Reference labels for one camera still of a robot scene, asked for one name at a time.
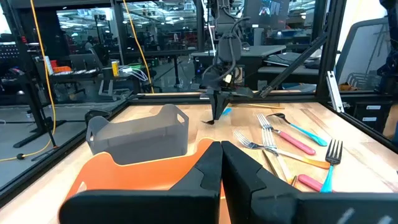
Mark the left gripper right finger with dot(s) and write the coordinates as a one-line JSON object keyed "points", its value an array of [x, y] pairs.
{"points": [[280, 208]]}

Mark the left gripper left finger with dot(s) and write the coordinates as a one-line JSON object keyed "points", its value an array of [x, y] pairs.
{"points": [[140, 208]]}

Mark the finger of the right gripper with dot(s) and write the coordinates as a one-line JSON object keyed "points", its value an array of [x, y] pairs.
{"points": [[224, 101], [216, 104]]}

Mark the orange plastic bin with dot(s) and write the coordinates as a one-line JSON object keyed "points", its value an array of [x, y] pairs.
{"points": [[124, 174]]}

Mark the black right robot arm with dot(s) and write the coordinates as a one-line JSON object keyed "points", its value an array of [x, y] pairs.
{"points": [[222, 15]]}

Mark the grey desk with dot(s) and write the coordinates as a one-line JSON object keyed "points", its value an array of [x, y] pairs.
{"points": [[264, 49]]}

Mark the grey plastic bin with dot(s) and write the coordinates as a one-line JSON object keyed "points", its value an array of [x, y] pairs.
{"points": [[140, 140]]}

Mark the black monitor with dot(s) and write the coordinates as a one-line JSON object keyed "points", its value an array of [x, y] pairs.
{"points": [[267, 15]]}

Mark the yellow canister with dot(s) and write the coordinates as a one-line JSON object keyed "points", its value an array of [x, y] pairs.
{"points": [[115, 68]]}

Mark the black drawer cabinet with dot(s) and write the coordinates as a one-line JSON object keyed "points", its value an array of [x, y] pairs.
{"points": [[360, 118]]}

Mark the black tripod stand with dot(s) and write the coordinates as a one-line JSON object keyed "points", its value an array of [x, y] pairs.
{"points": [[37, 118]]}

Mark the person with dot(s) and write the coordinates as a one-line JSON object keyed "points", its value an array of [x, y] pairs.
{"points": [[390, 62], [89, 45]]}

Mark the dark grey chair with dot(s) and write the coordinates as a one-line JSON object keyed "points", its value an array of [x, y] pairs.
{"points": [[360, 56]]}

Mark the orange box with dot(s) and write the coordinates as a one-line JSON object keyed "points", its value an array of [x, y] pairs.
{"points": [[62, 69]]}

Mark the silver aluminium bracket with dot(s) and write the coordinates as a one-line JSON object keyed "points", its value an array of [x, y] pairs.
{"points": [[334, 90]]}

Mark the black aluminium table frame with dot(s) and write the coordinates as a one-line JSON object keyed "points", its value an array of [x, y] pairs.
{"points": [[331, 46]]}

